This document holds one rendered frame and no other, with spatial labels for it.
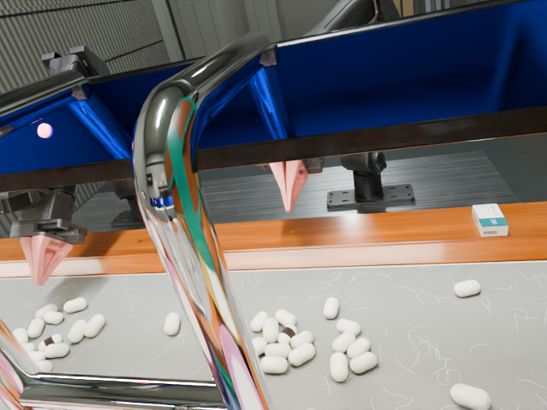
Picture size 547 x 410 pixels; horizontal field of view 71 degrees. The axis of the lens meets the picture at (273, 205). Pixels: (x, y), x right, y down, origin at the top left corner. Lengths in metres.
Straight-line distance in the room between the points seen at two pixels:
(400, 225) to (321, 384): 0.30
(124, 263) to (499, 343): 0.62
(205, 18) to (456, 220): 4.91
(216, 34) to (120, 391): 5.20
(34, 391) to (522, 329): 0.49
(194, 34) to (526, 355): 5.21
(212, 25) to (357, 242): 4.86
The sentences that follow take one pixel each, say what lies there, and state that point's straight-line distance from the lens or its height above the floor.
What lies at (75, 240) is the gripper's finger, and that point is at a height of 0.85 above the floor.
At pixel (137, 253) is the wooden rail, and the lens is 0.78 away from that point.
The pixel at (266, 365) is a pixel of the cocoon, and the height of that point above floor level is 0.76.
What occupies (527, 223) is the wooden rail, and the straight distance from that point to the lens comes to 0.69.
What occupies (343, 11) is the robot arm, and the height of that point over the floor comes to 1.08.
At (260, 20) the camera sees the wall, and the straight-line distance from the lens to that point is 6.65.
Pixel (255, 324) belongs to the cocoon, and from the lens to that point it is 0.55.
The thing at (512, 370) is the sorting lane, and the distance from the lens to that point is 0.52.
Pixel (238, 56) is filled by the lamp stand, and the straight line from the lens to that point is 0.21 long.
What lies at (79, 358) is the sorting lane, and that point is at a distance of 0.67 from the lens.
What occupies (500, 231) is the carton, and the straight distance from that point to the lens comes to 0.65.
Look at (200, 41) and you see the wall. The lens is 5.44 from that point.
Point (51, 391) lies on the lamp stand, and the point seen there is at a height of 0.97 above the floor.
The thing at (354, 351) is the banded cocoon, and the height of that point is 0.76.
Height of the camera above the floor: 1.14
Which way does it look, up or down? 29 degrees down
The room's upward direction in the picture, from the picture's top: 13 degrees counter-clockwise
